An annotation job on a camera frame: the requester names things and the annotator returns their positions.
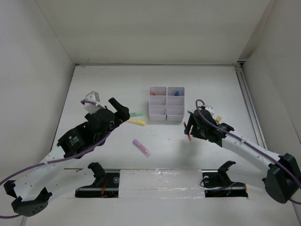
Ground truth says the tan eraser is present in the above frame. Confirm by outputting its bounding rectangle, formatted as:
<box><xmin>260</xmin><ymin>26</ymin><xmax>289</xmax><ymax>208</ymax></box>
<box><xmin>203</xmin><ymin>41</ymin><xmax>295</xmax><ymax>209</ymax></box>
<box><xmin>215</xmin><ymin>116</ymin><xmax>222</xmax><ymax>123</ymax></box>

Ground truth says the pink highlighter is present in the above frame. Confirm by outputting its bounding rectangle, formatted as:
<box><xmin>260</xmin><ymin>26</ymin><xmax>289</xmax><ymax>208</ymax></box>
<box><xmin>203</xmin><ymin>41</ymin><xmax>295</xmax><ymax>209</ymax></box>
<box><xmin>133</xmin><ymin>139</ymin><xmax>151</xmax><ymax>157</ymax></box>

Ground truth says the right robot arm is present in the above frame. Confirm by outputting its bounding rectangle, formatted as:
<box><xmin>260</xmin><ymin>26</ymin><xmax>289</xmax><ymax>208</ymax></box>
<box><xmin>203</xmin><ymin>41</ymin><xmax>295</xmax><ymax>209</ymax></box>
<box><xmin>184</xmin><ymin>107</ymin><xmax>301</xmax><ymax>204</ymax></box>

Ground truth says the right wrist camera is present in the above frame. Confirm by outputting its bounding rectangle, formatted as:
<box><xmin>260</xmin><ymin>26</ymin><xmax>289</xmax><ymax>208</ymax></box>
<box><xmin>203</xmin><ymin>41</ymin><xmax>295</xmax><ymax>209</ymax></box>
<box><xmin>205</xmin><ymin>105</ymin><xmax>214</xmax><ymax>117</ymax></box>

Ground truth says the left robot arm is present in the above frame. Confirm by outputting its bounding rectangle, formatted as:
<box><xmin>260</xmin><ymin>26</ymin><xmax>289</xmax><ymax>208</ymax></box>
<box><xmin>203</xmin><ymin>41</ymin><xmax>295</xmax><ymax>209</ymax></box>
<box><xmin>0</xmin><ymin>97</ymin><xmax>130</xmax><ymax>219</ymax></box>

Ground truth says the white six-compartment organizer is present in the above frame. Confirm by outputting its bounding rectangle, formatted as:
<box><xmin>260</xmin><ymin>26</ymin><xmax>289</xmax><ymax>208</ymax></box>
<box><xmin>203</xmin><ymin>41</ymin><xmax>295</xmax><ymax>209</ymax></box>
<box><xmin>149</xmin><ymin>86</ymin><xmax>185</xmax><ymax>122</ymax></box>

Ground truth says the yellow highlighter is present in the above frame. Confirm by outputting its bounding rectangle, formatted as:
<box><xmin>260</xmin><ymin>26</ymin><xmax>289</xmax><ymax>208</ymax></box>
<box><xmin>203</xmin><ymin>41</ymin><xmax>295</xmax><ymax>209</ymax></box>
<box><xmin>127</xmin><ymin>119</ymin><xmax>146</xmax><ymax>126</ymax></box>

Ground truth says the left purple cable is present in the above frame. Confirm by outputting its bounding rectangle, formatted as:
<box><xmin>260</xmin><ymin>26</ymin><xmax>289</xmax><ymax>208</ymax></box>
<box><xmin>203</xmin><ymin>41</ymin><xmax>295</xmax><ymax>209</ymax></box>
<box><xmin>0</xmin><ymin>98</ymin><xmax>113</xmax><ymax>221</ymax></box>

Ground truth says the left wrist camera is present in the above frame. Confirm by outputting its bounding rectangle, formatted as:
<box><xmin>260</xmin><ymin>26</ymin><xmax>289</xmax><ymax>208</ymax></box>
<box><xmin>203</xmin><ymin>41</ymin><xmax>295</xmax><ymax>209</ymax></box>
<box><xmin>83</xmin><ymin>91</ymin><xmax>101</xmax><ymax>114</ymax></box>

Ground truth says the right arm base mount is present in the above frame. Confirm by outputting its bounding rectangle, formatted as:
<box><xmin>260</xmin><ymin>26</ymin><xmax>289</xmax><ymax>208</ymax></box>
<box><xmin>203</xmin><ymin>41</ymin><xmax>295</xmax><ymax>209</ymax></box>
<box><xmin>200</xmin><ymin>161</ymin><xmax>248</xmax><ymax>198</ymax></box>

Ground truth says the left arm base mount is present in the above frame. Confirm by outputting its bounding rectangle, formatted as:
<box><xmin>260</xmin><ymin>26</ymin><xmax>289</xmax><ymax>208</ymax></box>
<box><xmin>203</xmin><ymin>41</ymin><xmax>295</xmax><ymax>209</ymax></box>
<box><xmin>75</xmin><ymin>162</ymin><xmax>120</xmax><ymax>198</ymax></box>

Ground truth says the aluminium rail right side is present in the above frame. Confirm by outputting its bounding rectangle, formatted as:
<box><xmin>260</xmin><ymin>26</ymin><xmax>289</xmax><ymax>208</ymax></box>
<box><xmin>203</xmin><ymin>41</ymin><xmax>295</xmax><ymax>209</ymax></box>
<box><xmin>234</xmin><ymin>61</ymin><xmax>267</xmax><ymax>148</ymax></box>

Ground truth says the green highlighter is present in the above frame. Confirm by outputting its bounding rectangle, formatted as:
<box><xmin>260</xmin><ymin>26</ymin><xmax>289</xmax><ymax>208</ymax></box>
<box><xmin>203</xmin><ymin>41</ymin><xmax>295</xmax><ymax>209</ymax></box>
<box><xmin>130</xmin><ymin>112</ymin><xmax>143</xmax><ymax>117</ymax></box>

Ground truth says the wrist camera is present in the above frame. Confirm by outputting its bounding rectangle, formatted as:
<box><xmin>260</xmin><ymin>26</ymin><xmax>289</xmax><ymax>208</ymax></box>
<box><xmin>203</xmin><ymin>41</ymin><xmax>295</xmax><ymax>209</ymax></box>
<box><xmin>205</xmin><ymin>105</ymin><xmax>214</xmax><ymax>117</ymax></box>
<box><xmin>83</xmin><ymin>91</ymin><xmax>101</xmax><ymax>114</ymax></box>

